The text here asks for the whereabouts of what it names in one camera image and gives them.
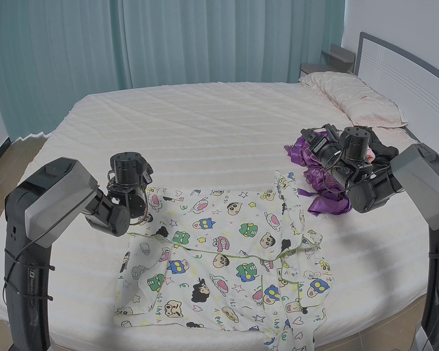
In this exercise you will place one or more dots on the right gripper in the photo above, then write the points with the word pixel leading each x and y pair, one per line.
pixel 327 147

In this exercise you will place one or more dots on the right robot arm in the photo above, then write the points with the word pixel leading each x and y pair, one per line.
pixel 420 185

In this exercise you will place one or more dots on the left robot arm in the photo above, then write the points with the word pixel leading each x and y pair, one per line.
pixel 55 192

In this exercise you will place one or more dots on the cream pillow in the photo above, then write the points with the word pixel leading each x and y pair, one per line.
pixel 355 95

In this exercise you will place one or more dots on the grey bedside table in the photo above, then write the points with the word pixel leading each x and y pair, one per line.
pixel 338 55

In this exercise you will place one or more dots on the bed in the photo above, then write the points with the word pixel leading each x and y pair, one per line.
pixel 205 130

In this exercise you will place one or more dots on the white printed pyjama top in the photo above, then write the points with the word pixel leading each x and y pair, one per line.
pixel 219 265

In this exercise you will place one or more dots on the blue-green curtain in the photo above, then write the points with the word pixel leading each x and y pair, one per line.
pixel 168 31

